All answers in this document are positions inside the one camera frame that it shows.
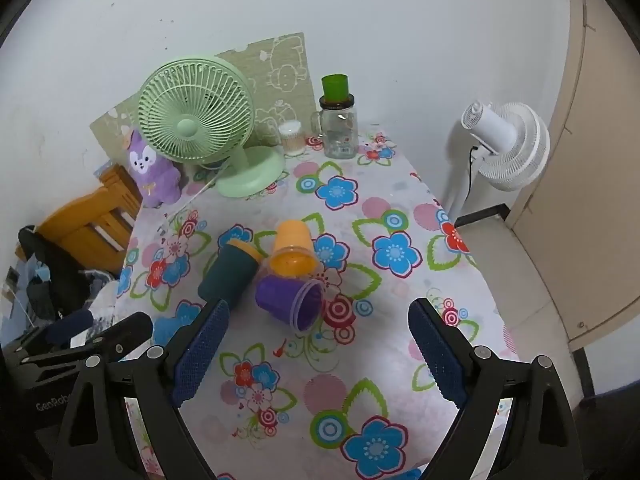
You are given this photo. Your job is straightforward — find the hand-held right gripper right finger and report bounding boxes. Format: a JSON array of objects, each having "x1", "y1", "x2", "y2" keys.
[{"x1": 407, "y1": 297, "x2": 586, "y2": 480}]

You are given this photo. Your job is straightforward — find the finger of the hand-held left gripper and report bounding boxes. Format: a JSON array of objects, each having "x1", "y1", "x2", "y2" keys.
[
  {"x1": 20, "y1": 312, "x2": 154, "y2": 367},
  {"x1": 46, "y1": 309, "x2": 96, "y2": 346}
]

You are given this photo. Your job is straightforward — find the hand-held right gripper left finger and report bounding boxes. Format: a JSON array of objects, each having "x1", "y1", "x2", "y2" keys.
[{"x1": 52, "y1": 299, "x2": 232, "y2": 480}]

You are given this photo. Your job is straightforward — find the purple plastic cup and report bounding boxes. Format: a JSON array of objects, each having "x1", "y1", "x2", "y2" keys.
[{"x1": 255, "y1": 276, "x2": 326, "y2": 332}]

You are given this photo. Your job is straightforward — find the dark green plastic cup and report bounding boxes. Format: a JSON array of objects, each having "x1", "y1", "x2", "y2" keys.
[{"x1": 196, "y1": 240, "x2": 262, "y2": 308}]

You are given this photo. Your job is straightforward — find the orange plastic cup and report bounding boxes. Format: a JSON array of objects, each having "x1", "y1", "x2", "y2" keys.
[{"x1": 268, "y1": 220, "x2": 321, "y2": 277}]

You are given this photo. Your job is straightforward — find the small green cup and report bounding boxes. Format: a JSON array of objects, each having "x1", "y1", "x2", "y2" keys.
[{"x1": 321, "y1": 74, "x2": 350, "y2": 101}]

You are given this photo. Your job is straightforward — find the dark clothing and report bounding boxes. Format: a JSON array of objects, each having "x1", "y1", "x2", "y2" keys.
[{"x1": 17, "y1": 225, "x2": 121, "y2": 321}]

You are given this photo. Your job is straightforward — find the floral tablecloth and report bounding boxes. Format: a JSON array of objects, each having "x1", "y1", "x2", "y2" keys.
[{"x1": 115, "y1": 132, "x2": 521, "y2": 480}]

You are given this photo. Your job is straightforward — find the wooden chair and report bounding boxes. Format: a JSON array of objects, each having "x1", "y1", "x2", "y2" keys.
[{"x1": 15, "y1": 162, "x2": 143, "y2": 278}]

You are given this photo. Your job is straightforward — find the purple plush toy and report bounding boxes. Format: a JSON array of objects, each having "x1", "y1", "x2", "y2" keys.
[{"x1": 125, "y1": 130, "x2": 183, "y2": 208}]

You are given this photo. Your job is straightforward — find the beige door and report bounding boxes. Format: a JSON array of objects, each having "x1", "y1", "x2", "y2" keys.
[{"x1": 505, "y1": 0, "x2": 640, "y2": 351}]

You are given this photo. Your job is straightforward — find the light green desk fan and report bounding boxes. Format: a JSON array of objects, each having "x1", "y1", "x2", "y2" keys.
[{"x1": 137, "y1": 56, "x2": 286, "y2": 198}]

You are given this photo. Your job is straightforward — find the white standing fan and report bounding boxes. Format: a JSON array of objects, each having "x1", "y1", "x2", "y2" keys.
[{"x1": 445, "y1": 101, "x2": 551, "y2": 226}]

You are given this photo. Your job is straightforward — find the clear cotton swab container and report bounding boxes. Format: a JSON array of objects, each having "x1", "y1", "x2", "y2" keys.
[{"x1": 278, "y1": 121, "x2": 306, "y2": 157}]

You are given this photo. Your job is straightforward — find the glass jar mug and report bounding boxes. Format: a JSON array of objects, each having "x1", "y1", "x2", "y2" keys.
[{"x1": 310, "y1": 95, "x2": 360, "y2": 160}]

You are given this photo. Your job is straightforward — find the green cartoon print mat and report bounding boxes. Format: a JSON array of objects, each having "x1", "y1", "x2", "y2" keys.
[{"x1": 90, "y1": 31, "x2": 321, "y2": 181}]

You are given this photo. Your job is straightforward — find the white fan cable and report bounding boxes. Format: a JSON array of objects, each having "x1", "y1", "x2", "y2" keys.
[{"x1": 165, "y1": 160, "x2": 232, "y2": 221}]

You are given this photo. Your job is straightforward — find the black fan cable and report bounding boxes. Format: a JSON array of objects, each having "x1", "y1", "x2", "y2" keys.
[{"x1": 467, "y1": 144, "x2": 480, "y2": 211}]

